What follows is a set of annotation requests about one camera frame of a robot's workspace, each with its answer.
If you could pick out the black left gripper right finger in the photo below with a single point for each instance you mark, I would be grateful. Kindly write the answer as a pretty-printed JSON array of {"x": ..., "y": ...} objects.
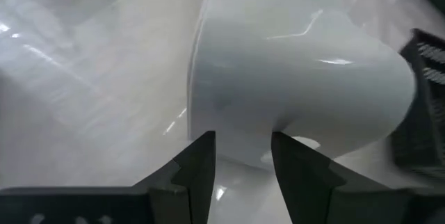
[{"x": 306, "y": 189}]

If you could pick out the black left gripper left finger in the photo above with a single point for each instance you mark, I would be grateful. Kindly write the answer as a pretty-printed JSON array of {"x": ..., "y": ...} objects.
[{"x": 194, "y": 182}]

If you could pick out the white plastic basket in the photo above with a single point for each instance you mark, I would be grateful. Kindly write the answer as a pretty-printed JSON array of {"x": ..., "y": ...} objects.
[{"x": 295, "y": 88}]

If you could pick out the black plastic basket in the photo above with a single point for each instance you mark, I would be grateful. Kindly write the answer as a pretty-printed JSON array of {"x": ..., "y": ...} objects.
[{"x": 424, "y": 130}]

